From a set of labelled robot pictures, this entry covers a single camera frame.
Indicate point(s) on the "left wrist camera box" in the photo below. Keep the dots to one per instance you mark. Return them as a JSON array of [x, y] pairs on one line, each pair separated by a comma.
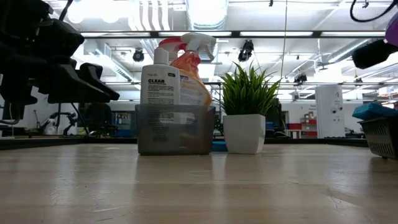
[[62, 37]]

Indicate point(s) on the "grey translucent caddy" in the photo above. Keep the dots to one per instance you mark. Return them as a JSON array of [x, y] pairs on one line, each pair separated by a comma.
[[174, 137]]

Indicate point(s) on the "red storage shelf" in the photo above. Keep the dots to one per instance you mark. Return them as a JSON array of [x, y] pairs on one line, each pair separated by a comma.
[[303, 129]]

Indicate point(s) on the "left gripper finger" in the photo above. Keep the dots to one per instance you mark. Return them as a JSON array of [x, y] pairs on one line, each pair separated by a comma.
[[93, 70], [77, 90]]

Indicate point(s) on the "light blue sponge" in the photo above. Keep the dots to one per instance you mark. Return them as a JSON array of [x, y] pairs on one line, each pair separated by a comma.
[[373, 111]]

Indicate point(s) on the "black mesh basket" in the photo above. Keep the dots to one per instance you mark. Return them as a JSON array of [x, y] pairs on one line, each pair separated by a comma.
[[381, 140]]

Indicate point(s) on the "black office chair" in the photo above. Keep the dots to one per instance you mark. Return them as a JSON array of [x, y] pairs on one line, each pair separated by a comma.
[[98, 118]]

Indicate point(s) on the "dark blue sponge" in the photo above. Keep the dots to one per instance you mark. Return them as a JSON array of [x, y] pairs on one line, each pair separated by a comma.
[[219, 146]]

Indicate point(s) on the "white tall cabinet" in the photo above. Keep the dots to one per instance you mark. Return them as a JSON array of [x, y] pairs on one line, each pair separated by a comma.
[[329, 109]]

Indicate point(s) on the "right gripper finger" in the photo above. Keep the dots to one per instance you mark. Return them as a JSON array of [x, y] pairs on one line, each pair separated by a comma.
[[376, 54]]

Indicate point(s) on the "green plant white pot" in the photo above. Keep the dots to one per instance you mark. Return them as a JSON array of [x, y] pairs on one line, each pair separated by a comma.
[[244, 130]]

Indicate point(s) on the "silver ribbed air duct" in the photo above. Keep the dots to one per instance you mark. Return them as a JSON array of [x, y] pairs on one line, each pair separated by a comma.
[[206, 15]]

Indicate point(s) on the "orange spray bottle white trigger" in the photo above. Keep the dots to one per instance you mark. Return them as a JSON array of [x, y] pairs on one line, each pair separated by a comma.
[[189, 65]]

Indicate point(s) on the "black ceiling spotlight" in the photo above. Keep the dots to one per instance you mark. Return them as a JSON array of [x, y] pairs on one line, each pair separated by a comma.
[[138, 56], [300, 78], [246, 49]]

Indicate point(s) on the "black background metal frame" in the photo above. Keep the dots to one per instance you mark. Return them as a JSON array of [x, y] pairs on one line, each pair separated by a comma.
[[342, 83]]

